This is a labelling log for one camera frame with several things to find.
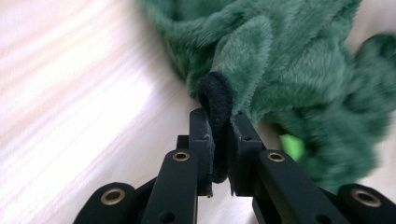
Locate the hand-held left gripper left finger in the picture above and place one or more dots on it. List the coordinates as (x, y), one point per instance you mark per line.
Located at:
(200, 149)

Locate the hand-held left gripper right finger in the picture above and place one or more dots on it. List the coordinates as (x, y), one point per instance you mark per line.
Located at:
(244, 155)

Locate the green plush toy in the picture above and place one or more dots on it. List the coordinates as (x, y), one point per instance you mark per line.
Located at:
(280, 62)

